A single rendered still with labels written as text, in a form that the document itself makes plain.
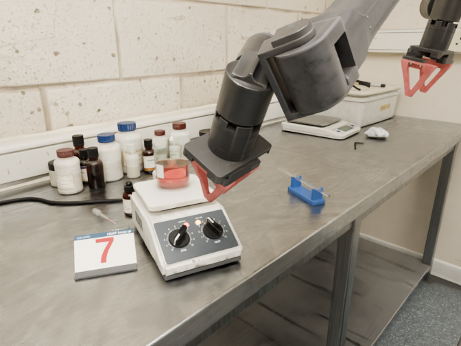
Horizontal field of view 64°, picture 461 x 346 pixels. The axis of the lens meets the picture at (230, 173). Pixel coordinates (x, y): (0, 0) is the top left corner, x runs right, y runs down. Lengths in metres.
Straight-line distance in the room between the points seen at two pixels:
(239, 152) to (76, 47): 0.72
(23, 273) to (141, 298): 0.20
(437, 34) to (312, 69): 0.57
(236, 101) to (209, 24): 0.98
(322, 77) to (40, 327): 0.44
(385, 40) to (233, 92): 1.54
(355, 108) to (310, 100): 1.20
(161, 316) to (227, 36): 1.11
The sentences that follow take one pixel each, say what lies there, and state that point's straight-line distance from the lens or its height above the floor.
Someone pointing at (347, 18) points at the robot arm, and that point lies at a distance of 0.41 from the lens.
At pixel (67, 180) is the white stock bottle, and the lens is 0.91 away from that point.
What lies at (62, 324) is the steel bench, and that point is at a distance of 0.53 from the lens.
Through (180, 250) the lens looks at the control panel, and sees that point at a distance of 0.56.
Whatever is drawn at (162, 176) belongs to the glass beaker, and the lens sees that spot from 0.63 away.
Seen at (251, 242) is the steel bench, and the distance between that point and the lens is 0.65.
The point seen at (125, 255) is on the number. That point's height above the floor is 0.76.
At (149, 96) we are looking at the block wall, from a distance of 1.20.
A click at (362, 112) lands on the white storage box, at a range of 1.57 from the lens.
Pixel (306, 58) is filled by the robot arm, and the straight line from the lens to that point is 0.36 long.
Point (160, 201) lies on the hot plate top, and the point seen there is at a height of 0.84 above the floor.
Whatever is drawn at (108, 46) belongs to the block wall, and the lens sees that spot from 1.12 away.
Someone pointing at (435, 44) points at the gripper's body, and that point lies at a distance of 0.91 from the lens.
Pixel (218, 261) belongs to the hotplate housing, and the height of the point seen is 0.76.
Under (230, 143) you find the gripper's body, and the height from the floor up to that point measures 0.97.
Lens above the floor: 1.08
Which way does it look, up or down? 20 degrees down
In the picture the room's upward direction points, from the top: straight up
